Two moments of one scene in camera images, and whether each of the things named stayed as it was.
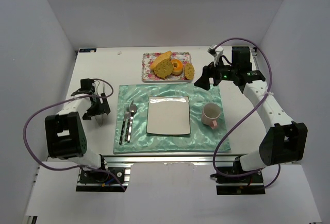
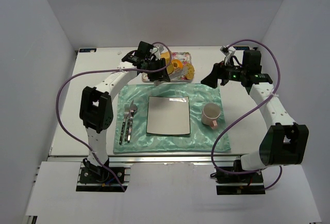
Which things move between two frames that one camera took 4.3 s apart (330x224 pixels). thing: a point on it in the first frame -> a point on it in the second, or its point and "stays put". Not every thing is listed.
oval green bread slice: [188, 71] stays put
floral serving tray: [148, 74] stays put
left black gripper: [100, 107] -> [159, 67]
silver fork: [126, 115] stays put
